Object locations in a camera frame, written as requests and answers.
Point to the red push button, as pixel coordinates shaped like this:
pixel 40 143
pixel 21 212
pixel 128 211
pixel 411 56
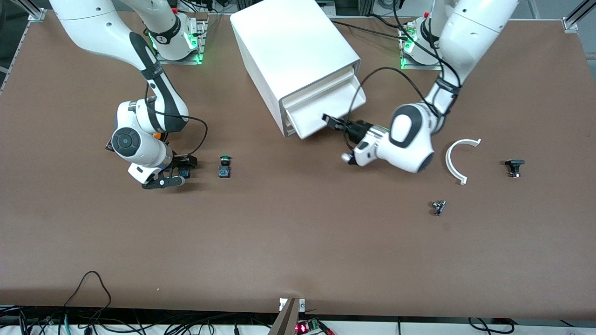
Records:
pixel 186 173

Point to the white drawer cabinet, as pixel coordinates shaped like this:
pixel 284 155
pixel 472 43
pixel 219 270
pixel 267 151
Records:
pixel 284 51

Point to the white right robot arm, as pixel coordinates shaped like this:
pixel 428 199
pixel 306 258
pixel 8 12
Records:
pixel 93 28

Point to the circuit board with red light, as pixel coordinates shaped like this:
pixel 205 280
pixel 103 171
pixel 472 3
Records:
pixel 307 326

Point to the small black electronic component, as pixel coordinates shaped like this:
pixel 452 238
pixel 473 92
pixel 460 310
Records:
pixel 109 147

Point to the aluminium frame profile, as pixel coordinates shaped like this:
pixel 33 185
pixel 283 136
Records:
pixel 37 10
pixel 577 16

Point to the orange box with hole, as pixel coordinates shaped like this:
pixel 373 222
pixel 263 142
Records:
pixel 160 136

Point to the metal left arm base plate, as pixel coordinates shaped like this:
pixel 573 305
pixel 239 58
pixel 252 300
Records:
pixel 421 66

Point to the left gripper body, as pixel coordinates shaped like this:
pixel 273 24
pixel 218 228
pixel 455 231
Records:
pixel 358 130

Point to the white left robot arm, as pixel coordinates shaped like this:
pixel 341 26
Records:
pixel 470 37

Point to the green push button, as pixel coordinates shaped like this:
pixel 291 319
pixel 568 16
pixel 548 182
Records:
pixel 224 171

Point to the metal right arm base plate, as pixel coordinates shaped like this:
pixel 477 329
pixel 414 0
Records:
pixel 201 42

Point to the white plastic drawer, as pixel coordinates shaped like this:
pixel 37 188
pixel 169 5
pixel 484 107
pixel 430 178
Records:
pixel 321 107

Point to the black push button switch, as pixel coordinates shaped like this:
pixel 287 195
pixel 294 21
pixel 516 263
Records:
pixel 514 164

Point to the chrome T-shaped valve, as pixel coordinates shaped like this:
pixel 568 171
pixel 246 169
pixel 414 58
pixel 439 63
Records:
pixel 438 207

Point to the brown post with metal brackets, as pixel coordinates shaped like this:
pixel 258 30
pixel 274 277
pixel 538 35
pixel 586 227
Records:
pixel 286 318

